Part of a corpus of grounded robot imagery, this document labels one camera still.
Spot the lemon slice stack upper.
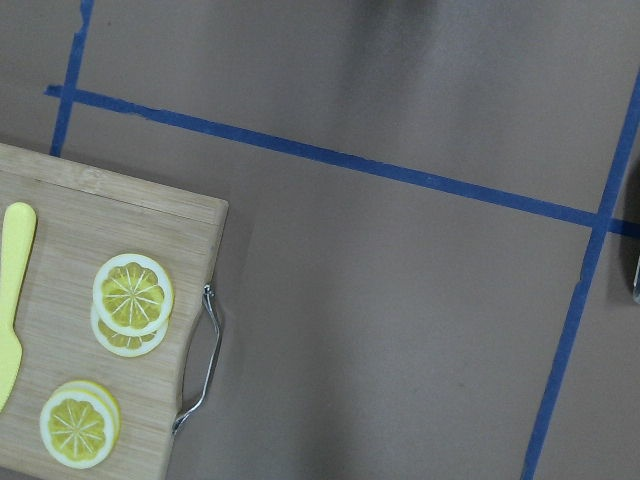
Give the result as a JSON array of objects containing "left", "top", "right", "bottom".
[{"left": 91, "top": 253, "right": 174, "bottom": 358}]

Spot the lemon slice stack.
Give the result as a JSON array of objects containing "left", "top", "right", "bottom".
[
  {"left": 91, "top": 253, "right": 174, "bottom": 358},
  {"left": 39, "top": 380, "right": 121, "bottom": 470}
]

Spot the bamboo cutting board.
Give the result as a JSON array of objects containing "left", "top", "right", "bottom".
[{"left": 0, "top": 142, "right": 230, "bottom": 480}]

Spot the yellow plastic knife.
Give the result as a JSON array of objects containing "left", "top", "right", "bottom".
[{"left": 1, "top": 202, "right": 37, "bottom": 409}]

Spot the lemon slice stack lower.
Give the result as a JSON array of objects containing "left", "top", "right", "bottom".
[{"left": 39, "top": 380, "right": 121, "bottom": 470}]

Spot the steel scoop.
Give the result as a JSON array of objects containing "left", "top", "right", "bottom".
[{"left": 630, "top": 159, "right": 640, "bottom": 305}]

